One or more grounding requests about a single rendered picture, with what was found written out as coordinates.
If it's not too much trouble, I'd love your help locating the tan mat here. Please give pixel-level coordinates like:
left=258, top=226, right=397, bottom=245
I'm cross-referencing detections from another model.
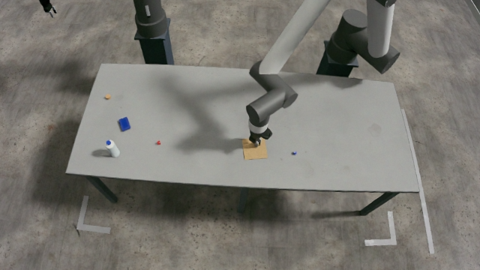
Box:
left=242, top=137, right=268, bottom=160

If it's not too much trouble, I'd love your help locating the blue flat rectangular block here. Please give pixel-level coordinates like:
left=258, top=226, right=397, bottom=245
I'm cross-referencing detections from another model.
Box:
left=119, top=117, right=131, bottom=132

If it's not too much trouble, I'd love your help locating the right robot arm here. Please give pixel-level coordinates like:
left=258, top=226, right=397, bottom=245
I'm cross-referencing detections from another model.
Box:
left=133, top=0, right=168, bottom=38

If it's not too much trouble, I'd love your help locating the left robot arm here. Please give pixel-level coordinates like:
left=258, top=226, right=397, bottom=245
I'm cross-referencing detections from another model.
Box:
left=246, top=0, right=401, bottom=128

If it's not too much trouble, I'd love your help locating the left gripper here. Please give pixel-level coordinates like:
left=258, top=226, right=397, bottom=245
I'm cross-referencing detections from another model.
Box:
left=248, top=120, right=272, bottom=148

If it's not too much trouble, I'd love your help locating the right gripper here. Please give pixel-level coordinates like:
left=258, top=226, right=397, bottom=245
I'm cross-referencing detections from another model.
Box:
left=39, top=0, right=57, bottom=18

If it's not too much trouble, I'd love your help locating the white plastic bottle with blue cap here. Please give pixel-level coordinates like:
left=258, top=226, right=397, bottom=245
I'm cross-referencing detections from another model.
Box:
left=105, top=140, right=120, bottom=158

